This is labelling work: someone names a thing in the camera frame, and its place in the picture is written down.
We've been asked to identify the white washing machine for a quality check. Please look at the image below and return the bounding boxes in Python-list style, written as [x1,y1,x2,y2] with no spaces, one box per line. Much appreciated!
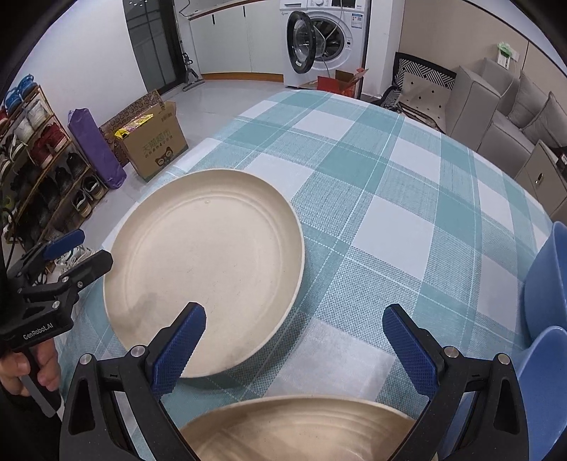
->
[279,0,370,88]

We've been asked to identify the dark glass door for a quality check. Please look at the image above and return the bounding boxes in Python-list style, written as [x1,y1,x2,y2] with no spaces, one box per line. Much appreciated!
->
[124,0,184,94]

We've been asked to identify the wooden shoe rack with shoes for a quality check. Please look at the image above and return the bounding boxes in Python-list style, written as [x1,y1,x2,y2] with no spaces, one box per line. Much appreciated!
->
[0,73,109,240]

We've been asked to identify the purple rolled mat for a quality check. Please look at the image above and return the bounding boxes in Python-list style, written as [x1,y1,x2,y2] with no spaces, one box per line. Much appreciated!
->
[68,107,127,189]

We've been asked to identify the white grey sneaker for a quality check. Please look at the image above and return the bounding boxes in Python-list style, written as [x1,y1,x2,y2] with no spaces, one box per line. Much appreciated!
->
[54,243,96,272]

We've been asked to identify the brown cardboard box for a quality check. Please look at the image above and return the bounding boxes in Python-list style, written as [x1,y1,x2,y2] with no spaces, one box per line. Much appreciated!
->
[116,101,189,182]

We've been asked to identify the grey sofa cushion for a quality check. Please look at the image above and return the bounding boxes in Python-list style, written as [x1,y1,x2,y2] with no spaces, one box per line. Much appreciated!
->
[523,93,567,149]
[507,71,550,129]

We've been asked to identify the dark blue bowl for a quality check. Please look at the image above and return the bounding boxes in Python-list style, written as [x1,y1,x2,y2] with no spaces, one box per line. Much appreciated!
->
[522,222,567,340]

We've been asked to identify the white kitchen base cabinets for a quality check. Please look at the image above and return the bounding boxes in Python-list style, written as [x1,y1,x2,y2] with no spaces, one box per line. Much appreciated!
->
[190,0,284,83]

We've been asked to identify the yellow packet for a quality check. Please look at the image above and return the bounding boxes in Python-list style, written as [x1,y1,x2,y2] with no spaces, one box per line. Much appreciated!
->
[114,113,153,143]

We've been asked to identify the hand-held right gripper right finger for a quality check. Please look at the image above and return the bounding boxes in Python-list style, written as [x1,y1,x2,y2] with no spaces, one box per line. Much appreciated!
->
[382,304,531,461]

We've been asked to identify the teal checked tablecloth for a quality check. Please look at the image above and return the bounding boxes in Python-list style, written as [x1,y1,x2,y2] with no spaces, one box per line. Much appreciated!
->
[57,89,554,461]

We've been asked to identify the light blue bowl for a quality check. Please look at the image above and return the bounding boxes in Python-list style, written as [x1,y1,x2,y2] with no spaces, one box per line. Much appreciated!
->
[447,326,567,461]

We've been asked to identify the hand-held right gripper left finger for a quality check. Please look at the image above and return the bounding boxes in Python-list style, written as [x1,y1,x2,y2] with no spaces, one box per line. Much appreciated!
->
[59,302,208,461]

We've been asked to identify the patterned flat cardboard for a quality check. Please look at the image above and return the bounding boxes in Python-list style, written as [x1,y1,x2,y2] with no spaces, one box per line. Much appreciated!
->
[100,89,162,134]

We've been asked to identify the person's left forearm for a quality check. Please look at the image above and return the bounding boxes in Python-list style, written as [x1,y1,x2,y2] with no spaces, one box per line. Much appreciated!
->
[0,390,63,461]

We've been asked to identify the beige round plate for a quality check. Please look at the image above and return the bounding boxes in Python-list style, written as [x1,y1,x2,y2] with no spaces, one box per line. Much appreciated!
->
[179,396,418,461]
[103,169,305,379]

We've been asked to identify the black white patterned chair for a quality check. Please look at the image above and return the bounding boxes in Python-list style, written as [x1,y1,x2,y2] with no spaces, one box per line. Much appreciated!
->
[381,52,457,134]

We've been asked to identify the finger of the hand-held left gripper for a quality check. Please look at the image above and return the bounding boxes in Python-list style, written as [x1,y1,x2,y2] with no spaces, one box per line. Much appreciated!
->
[20,249,113,306]
[9,229,86,278]

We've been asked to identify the red open carton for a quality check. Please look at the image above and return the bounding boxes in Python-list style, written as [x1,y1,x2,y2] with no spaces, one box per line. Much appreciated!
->
[316,67,369,99]

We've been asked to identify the person's left hand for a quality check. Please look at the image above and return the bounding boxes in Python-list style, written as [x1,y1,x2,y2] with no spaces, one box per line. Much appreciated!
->
[0,341,61,398]

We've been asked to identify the grey metal side cabinet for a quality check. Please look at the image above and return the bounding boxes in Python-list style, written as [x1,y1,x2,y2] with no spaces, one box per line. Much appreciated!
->
[516,139,567,218]

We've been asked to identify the white green wall-mounted box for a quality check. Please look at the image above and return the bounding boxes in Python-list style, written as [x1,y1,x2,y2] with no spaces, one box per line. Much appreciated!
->
[496,42,520,67]

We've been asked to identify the grey sofa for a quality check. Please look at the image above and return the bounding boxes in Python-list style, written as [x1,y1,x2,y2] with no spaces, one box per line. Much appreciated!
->
[445,57,567,178]

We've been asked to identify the grey stick vacuum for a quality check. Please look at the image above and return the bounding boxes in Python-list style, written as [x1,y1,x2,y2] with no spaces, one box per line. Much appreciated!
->
[177,38,205,91]

